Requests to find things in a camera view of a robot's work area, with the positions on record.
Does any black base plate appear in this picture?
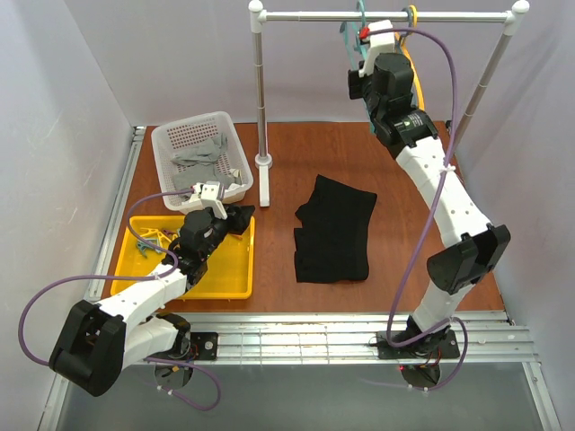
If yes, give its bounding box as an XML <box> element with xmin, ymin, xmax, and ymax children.
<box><xmin>138</xmin><ymin>330</ymin><xmax>219</xmax><ymax>362</ymax></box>
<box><xmin>370</xmin><ymin>327</ymin><xmax>460</xmax><ymax>360</ymax></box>

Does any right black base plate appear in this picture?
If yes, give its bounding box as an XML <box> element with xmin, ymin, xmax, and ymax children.
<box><xmin>370</xmin><ymin>327</ymin><xmax>460</xmax><ymax>360</ymax></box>

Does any black underwear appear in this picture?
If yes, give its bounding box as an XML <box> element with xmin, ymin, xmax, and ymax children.
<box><xmin>294</xmin><ymin>175</ymin><xmax>377</xmax><ymax>284</ymax></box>

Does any teal plastic hanger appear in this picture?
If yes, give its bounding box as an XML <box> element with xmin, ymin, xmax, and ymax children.
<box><xmin>339</xmin><ymin>0</ymin><xmax>376</xmax><ymax>136</ymax></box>

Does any grey cloth in basket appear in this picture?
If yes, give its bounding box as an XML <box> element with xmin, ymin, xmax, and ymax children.
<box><xmin>172</xmin><ymin>134</ymin><xmax>229</xmax><ymax>190</ymax></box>

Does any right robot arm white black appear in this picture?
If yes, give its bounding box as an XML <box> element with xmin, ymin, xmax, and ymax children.
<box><xmin>349</xmin><ymin>52</ymin><xmax>510</xmax><ymax>357</ymax></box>

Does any teal clothespin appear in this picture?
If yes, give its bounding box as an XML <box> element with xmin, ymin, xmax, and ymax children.
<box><xmin>136</xmin><ymin>237</ymin><xmax>162</xmax><ymax>259</ymax></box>

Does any white plastic laundry basket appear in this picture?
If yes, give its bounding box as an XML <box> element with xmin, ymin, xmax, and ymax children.
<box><xmin>151</xmin><ymin>111</ymin><xmax>253</xmax><ymax>214</ymax></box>

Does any yellow clothespin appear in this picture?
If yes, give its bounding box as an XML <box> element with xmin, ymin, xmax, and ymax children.
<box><xmin>138</xmin><ymin>227</ymin><xmax>162</xmax><ymax>242</ymax></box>

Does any white cloth in basket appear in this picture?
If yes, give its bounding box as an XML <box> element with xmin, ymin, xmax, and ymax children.
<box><xmin>227</xmin><ymin>169</ymin><xmax>243</xmax><ymax>189</ymax></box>

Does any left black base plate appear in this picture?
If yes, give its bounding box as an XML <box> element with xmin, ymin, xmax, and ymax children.
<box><xmin>138</xmin><ymin>330</ymin><xmax>219</xmax><ymax>362</ymax></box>

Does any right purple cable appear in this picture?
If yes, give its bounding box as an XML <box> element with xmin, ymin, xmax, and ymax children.
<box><xmin>386</xmin><ymin>28</ymin><xmax>471</xmax><ymax>396</ymax></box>

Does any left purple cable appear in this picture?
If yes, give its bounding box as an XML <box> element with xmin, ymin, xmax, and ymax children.
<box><xmin>18</xmin><ymin>188</ymin><xmax>222</xmax><ymax>412</ymax></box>

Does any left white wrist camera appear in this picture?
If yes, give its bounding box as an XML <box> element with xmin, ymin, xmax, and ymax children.
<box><xmin>187</xmin><ymin>181</ymin><xmax>227</xmax><ymax>220</ymax></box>

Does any purple cable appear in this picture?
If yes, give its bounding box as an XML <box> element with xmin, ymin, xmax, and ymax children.
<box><xmin>18</xmin><ymin>188</ymin><xmax>222</xmax><ymax>412</ymax></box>
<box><xmin>386</xmin><ymin>28</ymin><xmax>471</xmax><ymax>396</ymax></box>

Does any yellow plastic hanger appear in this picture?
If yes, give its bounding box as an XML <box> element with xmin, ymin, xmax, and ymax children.
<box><xmin>399</xmin><ymin>4</ymin><xmax>425</xmax><ymax>110</ymax></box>

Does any white metal clothes rack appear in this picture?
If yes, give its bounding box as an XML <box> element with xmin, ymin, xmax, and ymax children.
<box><xmin>248</xmin><ymin>1</ymin><xmax>530</xmax><ymax>207</ymax></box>

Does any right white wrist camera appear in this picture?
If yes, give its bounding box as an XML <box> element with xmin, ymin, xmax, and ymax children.
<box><xmin>358</xmin><ymin>20</ymin><xmax>395</xmax><ymax>78</ymax></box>

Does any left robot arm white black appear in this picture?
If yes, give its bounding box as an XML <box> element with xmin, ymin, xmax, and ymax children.
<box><xmin>49</xmin><ymin>205</ymin><xmax>255</xmax><ymax>396</ymax></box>

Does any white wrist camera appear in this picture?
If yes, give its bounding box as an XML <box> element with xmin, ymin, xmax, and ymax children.
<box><xmin>187</xmin><ymin>181</ymin><xmax>227</xmax><ymax>220</ymax></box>
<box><xmin>358</xmin><ymin>20</ymin><xmax>395</xmax><ymax>78</ymax></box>

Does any yellow plastic tray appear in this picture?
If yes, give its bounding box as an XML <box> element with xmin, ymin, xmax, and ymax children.
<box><xmin>115</xmin><ymin>215</ymin><xmax>255</xmax><ymax>301</ymax></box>

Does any aluminium rail frame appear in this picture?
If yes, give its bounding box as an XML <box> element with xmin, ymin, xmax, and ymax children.
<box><xmin>41</xmin><ymin>122</ymin><xmax>560</xmax><ymax>430</ymax></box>

